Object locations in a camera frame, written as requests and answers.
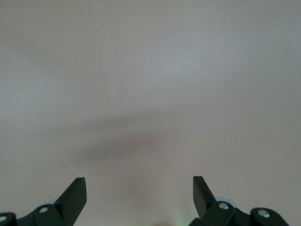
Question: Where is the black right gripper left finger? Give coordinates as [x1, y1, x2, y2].
[0, 177, 88, 226]

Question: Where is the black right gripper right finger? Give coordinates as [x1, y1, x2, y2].
[189, 175, 290, 226]

